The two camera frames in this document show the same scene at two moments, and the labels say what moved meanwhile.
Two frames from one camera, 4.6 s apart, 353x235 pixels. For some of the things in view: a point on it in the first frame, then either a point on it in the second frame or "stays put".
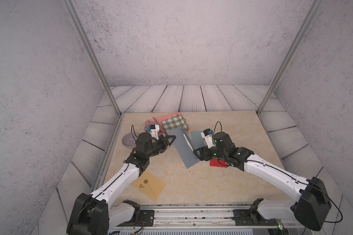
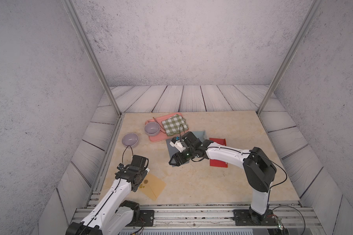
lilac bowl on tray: (151, 123) stays put
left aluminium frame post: (85, 39) stays put
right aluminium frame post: (290, 55) stays put
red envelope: (214, 162) stays put
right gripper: (206, 156) → (176, 160)
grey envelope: (184, 147) → (172, 151)
